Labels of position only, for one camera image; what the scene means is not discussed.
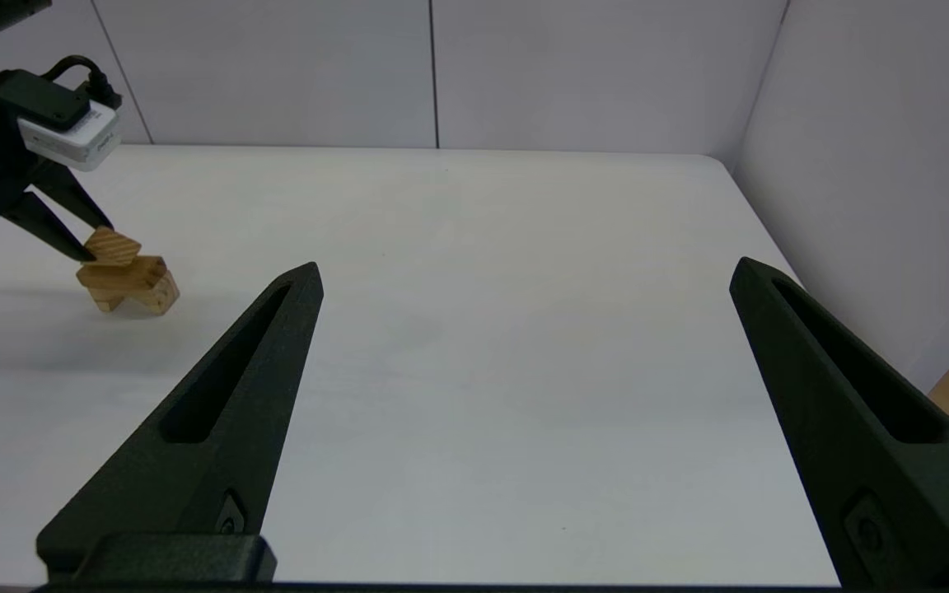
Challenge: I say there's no rectangular wooden building block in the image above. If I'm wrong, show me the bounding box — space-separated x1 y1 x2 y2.
77 255 170 292

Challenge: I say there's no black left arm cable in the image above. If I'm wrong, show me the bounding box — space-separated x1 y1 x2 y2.
40 54 123 110

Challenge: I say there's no arched wooden building block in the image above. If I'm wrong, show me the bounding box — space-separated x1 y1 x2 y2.
91 276 181 317

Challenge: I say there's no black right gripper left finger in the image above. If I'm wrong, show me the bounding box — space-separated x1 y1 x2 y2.
36 262 325 581

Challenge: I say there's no triangular wooden building block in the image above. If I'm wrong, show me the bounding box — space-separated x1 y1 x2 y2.
82 228 143 268

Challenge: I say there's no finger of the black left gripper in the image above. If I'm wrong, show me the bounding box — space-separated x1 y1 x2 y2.
1 191 98 264
30 161 115 232

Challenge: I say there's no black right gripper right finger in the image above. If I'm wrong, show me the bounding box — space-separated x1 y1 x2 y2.
728 257 949 587

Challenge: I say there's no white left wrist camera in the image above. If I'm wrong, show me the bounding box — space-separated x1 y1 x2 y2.
0 69 123 173

